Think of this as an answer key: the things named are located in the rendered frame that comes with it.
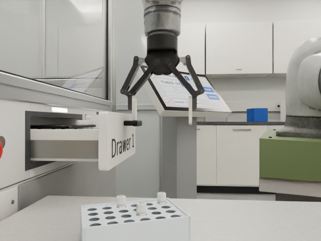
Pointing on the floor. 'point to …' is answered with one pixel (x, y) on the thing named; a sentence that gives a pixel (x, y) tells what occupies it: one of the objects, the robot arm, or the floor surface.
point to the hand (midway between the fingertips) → (162, 120)
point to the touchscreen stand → (179, 157)
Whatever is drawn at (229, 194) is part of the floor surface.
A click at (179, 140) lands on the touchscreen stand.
